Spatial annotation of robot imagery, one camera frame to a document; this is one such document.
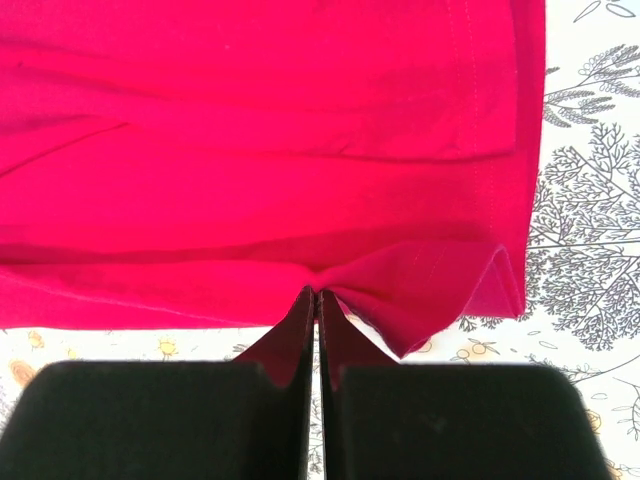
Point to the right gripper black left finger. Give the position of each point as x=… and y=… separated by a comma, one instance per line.
x=247, y=418

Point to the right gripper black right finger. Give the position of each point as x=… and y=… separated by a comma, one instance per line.
x=386, y=420

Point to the magenta t shirt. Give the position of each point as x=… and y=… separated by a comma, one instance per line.
x=169, y=164

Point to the floral patterned table mat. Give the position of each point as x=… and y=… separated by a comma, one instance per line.
x=581, y=312

